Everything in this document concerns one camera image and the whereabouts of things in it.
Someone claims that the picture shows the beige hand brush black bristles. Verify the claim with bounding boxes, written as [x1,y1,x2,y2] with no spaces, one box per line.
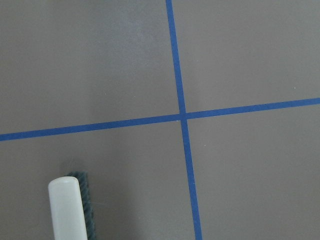
[48,171,97,240]

